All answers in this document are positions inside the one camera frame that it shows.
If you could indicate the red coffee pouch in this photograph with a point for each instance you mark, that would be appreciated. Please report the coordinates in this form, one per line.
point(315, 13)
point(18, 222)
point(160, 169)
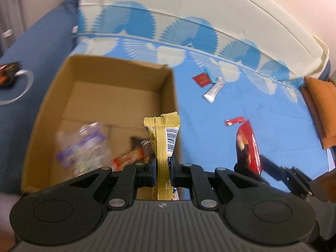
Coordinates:
point(246, 141)

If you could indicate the blue stick packet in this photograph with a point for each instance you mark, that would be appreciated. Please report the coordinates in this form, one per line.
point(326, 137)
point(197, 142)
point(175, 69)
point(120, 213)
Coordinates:
point(215, 79)

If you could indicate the black smartphone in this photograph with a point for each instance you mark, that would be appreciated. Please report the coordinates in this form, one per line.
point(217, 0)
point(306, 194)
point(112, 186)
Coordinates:
point(8, 73)

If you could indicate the small red square packet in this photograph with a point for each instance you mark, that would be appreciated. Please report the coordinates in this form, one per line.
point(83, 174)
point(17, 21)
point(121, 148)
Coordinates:
point(201, 79)

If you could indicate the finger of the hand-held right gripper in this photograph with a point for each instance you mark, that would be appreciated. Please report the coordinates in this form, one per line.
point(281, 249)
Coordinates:
point(271, 165)
point(246, 173)

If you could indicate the grey curtain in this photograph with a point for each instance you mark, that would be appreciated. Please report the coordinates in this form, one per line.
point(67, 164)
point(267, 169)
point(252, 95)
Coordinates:
point(10, 5)

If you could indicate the cardboard box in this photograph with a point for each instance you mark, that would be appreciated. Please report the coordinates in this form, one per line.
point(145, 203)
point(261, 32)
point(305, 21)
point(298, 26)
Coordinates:
point(105, 76)

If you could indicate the red stick packet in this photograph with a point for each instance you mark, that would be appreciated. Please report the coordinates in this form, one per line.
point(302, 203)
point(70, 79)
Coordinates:
point(233, 121)

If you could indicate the purple snack packet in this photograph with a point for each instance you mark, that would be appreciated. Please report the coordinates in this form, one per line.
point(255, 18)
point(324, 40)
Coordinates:
point(92, 135)

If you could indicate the orange-red snack packet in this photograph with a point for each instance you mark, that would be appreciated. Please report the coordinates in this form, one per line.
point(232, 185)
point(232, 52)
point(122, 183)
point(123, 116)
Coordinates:
point(128, 158)

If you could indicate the blue upholstered bed frame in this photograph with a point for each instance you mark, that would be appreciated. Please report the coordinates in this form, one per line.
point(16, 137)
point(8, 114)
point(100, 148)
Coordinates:
point(34, 44)

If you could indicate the orange pillow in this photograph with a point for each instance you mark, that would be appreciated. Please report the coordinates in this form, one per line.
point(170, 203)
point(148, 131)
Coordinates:
point(320, 97)
point(326, 143)

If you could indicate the silver stick packet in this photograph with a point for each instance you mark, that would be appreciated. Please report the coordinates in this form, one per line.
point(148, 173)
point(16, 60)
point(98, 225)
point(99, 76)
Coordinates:
point(212, 93)

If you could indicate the clear candy bag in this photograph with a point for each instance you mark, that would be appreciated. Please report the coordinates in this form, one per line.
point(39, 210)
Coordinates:
point(84, 160)

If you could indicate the yellow snack bar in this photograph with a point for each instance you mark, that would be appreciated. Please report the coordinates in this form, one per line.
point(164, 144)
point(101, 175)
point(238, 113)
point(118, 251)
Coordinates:
point(162, 141)

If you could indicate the white clip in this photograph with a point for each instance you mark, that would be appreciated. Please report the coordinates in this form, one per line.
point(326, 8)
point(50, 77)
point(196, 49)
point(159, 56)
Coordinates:
point(7, 34)

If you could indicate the blue patterned bedsheet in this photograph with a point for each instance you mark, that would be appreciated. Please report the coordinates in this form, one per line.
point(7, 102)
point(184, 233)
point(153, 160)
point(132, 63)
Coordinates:
point(210, 136)

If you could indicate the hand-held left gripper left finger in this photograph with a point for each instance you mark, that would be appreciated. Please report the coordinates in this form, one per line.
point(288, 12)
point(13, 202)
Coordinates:
point(152, 169)

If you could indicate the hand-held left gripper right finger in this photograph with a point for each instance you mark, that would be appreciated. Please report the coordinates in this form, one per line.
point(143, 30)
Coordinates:
point(172, 170)

